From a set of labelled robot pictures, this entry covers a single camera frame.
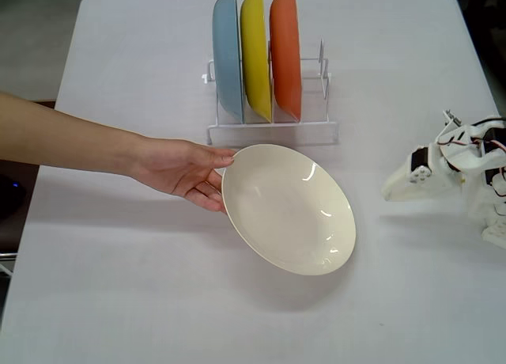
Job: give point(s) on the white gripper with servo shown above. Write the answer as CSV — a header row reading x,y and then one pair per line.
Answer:
x,y
411,180

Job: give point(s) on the cream white plate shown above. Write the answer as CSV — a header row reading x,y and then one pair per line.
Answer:
x,y
284,209

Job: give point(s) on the bare human forearm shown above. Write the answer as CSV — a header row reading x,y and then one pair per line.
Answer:
x,y
59,134

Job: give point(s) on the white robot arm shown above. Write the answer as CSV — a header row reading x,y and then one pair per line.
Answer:
x,y
482,190

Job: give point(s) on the orange plate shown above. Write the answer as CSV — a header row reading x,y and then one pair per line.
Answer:
x,y
284,55

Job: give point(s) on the yellow plate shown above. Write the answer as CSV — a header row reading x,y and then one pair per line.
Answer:
x,y
255,55

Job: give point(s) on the blue-green plate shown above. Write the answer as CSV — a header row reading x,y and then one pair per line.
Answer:
x,y
227,55

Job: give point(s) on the bare human hand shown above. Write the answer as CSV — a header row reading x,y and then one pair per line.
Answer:
x,y
178,168

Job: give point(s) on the black round device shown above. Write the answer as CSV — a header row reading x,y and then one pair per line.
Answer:
x,y
10,198

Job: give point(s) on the small wrist camera board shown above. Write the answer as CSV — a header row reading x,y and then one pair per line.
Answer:
x,y
451,119

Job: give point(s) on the metal frame bar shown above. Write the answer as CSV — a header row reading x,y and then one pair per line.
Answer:
x,y
8,255

